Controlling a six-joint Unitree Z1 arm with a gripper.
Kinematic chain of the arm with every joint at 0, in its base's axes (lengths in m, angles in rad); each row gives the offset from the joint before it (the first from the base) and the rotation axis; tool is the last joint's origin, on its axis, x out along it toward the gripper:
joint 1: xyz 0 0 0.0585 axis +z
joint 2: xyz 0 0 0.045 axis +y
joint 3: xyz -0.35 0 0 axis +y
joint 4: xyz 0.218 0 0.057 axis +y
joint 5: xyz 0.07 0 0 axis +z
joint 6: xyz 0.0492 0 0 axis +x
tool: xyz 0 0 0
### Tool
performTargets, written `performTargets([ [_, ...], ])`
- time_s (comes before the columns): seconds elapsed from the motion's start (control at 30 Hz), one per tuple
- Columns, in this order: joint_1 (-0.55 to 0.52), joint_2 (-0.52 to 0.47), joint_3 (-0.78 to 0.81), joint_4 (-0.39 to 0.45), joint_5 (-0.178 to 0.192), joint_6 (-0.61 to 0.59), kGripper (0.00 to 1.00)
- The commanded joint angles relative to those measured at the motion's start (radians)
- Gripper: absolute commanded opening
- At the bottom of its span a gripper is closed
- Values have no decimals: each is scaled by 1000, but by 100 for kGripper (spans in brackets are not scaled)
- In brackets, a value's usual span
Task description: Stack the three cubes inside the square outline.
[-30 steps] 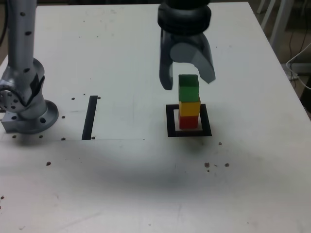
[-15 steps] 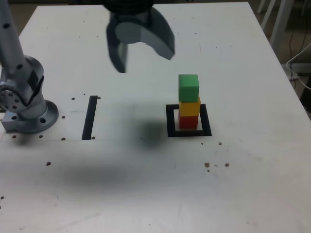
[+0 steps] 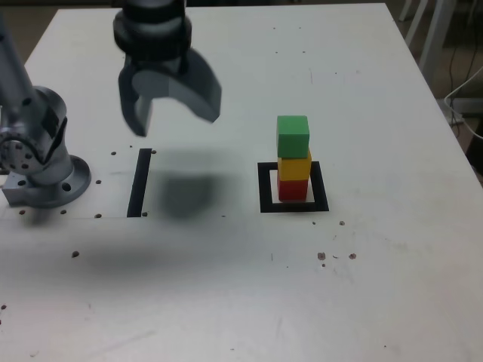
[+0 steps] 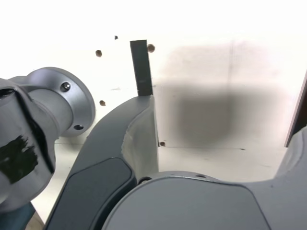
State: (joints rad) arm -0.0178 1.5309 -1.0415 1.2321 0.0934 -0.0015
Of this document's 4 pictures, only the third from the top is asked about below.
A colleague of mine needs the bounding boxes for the green cube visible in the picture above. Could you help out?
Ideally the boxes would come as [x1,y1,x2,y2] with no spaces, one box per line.
[276,115,311,158]

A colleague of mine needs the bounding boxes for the white furniture legs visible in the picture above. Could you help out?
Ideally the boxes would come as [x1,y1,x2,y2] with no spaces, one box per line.
[398,0,471,90]

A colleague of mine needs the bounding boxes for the red cube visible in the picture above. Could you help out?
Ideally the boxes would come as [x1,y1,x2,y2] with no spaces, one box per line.
[278,177,309,201]

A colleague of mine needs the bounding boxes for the white furniture foot bar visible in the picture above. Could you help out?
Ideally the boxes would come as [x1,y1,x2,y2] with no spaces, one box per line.
[437,97,483,115]

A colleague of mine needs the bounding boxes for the black tape square outline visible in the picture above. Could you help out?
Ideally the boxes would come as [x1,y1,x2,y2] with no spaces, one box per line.
[257,161,330,214]

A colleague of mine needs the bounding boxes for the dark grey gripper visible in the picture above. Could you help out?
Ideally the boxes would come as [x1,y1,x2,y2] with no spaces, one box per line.
[118,48,223,138]

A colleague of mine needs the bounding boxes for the black tape strip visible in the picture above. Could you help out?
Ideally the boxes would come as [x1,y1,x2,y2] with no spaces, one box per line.
[126,148,152,219]

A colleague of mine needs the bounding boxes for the yellow cube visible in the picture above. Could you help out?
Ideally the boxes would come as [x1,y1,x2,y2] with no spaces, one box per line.
[278,149,313,181]

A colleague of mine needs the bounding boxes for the white cable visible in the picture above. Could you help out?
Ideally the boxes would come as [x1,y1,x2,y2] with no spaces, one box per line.
[443,66,483,140]

